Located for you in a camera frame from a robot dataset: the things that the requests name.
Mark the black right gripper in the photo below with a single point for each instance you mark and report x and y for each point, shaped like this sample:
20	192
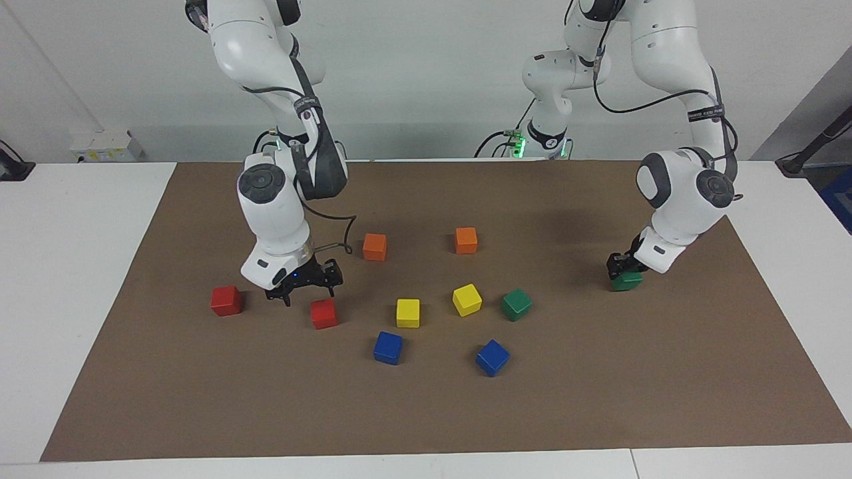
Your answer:
303	276

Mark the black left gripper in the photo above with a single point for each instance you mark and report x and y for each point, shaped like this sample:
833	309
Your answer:
629	258

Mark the green wooden block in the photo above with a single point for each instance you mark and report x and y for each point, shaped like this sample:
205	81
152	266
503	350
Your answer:
516	305
628	283

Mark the red wooden block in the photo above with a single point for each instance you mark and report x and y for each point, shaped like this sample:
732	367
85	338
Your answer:
226	301
324	314

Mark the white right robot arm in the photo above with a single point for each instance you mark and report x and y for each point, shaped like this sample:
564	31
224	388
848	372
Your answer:
273	213

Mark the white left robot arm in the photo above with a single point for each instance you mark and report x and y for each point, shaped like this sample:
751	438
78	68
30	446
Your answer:
685	199

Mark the orange wooden block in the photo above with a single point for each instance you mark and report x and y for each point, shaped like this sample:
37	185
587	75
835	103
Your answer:
375	247
466	240

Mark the blue wooden block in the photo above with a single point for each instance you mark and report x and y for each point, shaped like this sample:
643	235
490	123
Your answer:
492	358
387	348

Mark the yellow wooden block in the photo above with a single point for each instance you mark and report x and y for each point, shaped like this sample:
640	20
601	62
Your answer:
466	300
408	313

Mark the brown table mat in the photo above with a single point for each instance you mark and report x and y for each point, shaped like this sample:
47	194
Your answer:
432	399

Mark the black stand with pole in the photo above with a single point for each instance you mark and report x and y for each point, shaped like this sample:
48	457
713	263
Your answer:
809	150

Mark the blue crate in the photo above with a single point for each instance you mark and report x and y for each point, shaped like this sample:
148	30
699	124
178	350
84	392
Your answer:
840	199

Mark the white wall outlet box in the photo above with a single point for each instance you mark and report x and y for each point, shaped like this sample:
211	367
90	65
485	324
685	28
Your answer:
106	146

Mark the black clamp mount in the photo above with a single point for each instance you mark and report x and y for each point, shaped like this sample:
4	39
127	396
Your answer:
13	167

